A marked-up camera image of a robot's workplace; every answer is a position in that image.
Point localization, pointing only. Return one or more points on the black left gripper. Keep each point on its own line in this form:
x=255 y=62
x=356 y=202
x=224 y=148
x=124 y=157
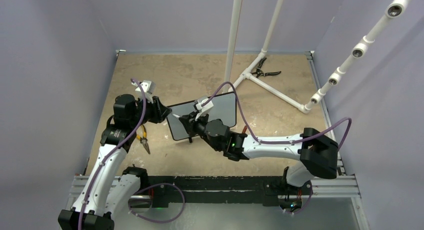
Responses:
x=159 y=111

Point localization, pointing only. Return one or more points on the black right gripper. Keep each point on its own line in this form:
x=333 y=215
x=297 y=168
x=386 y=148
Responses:
x=190 y=124

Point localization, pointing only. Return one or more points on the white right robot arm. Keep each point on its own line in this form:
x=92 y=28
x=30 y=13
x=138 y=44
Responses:
x=316 y=154

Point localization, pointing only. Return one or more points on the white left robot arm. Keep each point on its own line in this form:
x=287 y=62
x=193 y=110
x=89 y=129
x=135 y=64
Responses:
x=98 y=203

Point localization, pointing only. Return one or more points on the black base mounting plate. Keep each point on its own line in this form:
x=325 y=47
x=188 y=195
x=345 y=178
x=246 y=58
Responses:
x=269 y=191

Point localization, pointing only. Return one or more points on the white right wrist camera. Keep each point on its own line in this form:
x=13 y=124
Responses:
x=202 y=106

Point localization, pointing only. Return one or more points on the yellow-handled pliers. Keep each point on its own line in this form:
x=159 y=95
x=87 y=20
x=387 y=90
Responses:
x=143 y=139

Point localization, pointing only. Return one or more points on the aluminium frame rail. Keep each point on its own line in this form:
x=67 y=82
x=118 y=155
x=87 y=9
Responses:
x=341 y=187

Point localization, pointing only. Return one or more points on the white pipe with camera sockets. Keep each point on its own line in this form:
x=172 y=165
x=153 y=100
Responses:
x=395 y=9

